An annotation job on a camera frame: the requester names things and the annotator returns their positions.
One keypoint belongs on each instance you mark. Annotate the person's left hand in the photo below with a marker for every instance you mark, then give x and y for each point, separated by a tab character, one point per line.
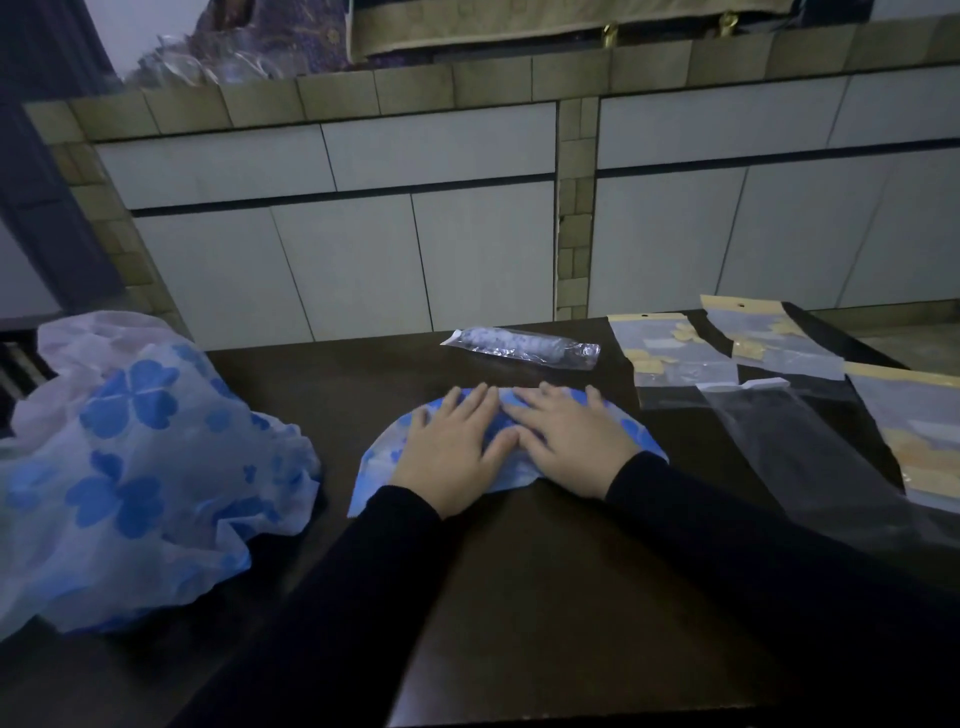
442	469

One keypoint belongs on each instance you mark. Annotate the person's right hand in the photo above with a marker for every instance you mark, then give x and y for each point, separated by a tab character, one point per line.
581	446

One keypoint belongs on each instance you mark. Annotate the person's left middle finger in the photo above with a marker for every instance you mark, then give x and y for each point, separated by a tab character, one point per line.
474	405

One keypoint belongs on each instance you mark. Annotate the person's right thumb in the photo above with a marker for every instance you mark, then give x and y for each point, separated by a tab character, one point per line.
519	426

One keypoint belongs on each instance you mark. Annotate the person's left thumb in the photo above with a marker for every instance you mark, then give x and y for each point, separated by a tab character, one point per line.
503	446

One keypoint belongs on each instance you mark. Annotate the person's left little finger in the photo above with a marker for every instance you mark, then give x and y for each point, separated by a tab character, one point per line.
418	427

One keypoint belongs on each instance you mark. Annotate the blue flowered shower cap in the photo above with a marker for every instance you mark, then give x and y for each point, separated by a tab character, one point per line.
382	457

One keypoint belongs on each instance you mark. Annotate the person's left forearm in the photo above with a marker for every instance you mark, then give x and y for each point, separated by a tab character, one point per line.
330	622

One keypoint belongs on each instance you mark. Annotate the person's right forearm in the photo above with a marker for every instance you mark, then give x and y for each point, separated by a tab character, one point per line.
765	570

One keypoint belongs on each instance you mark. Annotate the rolled shower cap in clear bag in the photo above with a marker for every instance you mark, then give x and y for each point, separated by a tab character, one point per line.
525	346

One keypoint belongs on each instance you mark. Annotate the tiled counter with white cabinets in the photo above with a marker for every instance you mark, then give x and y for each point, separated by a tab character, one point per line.
450	247

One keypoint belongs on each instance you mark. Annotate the clear bag with yellow header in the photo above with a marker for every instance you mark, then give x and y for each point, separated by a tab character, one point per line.
780	337
667	356
915	427

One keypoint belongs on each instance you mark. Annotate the plain clear plastic bag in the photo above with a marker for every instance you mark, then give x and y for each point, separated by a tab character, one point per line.
802	457

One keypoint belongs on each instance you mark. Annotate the pile of flowered shower caps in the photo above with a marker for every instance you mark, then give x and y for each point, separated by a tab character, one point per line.
135	480

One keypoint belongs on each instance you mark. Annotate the beige fabric with trim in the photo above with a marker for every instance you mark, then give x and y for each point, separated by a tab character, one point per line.
540	19

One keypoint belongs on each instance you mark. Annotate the dark slatted object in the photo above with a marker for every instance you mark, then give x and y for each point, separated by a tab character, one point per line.
19	375

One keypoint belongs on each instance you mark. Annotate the dark patterned cloth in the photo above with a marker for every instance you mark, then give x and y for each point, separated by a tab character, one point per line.
277	34

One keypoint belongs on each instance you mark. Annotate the crumpled clear plastic wrap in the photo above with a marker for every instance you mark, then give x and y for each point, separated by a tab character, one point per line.
202	66

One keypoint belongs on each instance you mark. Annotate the dark curtain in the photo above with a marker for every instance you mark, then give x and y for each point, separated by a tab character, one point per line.
45	172

